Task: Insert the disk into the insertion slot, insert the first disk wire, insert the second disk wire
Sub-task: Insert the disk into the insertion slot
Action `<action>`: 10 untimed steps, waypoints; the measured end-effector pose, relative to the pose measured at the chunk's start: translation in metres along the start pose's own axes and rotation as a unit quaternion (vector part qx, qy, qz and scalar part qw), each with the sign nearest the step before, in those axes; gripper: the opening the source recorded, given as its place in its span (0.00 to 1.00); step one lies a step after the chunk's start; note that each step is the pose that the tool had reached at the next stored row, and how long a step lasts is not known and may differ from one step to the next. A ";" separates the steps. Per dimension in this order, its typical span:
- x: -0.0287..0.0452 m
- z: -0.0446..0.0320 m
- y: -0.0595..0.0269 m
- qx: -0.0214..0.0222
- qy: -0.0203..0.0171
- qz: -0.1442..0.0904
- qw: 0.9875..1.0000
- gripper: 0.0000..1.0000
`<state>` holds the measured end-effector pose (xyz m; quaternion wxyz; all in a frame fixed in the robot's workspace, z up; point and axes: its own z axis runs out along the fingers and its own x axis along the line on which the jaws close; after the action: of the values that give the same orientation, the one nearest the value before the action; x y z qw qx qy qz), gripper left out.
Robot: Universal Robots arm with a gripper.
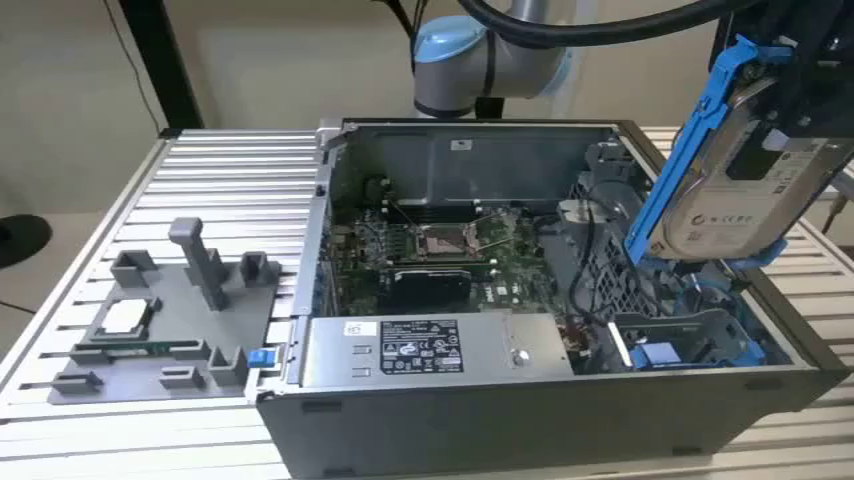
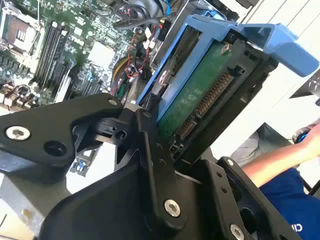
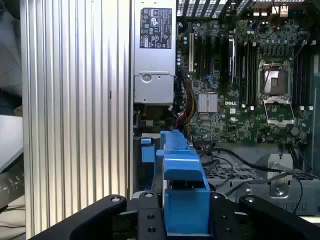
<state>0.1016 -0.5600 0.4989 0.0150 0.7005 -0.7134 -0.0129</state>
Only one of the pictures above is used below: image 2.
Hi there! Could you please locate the black disk power wire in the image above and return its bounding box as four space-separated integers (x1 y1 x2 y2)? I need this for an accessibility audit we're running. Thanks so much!
113 14 172 42

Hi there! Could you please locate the round black tool blue ring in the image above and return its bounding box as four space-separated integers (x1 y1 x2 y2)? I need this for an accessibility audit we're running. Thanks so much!
291 126 313 145

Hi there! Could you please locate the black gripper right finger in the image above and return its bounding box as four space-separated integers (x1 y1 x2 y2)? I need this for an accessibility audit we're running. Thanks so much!
193 156 303 240

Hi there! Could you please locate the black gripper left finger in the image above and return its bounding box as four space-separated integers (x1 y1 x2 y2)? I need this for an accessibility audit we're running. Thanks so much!
0 92 188 236

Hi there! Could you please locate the blue disk data wire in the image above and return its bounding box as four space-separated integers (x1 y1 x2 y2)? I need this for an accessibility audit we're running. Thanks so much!
153 0 173 16

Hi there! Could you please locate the person's bare hand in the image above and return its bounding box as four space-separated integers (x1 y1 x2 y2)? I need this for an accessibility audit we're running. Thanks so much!
306 121 320 158

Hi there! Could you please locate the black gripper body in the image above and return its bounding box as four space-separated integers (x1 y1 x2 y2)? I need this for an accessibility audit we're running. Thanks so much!
38 161 218 240

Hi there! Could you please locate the hard disk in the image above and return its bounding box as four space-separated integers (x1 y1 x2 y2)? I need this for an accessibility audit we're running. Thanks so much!
136 13 320 167

